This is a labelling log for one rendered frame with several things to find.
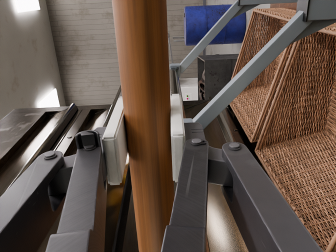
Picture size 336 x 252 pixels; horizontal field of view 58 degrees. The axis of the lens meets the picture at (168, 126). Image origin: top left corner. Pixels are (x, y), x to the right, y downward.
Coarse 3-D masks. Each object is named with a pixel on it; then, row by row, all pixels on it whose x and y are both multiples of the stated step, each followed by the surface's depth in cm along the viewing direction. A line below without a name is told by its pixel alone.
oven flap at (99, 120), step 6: (108, 108) 174; (96, 114) 173; (102, 114) 168; (90, 120) 167; (96, 120) 163; (102, 120) 158; (90, 126) 158; (96, 126) 154; (72, 150) 137; (60, 216) 92; (54, 222) 90; (54, 228) 87; (48, 234) 86; (42, 246) 82
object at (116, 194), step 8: (128, 160) 128; (120, 184) 108; (112, 192) 98; (120, 192) 106; (112, 200) 96; (120, 200) 104; (112, 208) 94; (112, 216) 92; (112, 224) 90; (112, 232) 89; (112, 240) 87; (104, 248) 80
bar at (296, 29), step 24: (240, 0) 93; (264, 0) 93; (288, 0) 93; (312, 0) 48; (216, 24) 96; (288, 24) 51; (312, 24) 51; (264, 48) 53; (240, 72) 55; (216, 96) 57; (192, 120) 59
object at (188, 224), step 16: (192, 144) 15; (192, 160) 14; (192, 176) 13; (176, 192) 12; (192, 192) 12; (176, 208) 11; (192, 208) 11; (176, 224) 10; (192, 224) 10; (176, 240) 9; (192, 240) 9
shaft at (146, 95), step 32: (128, 0) 15; (160, 0) 16; (128, 32) 16; (160, 32) 16; (128, 64) 17; (160, 64) 17; (128, 96) 18; (160, 96) 18; (128, 128) 19; (160, 128) 19; (160, 160) 19; (160, 192) 20; (160, 224) 21
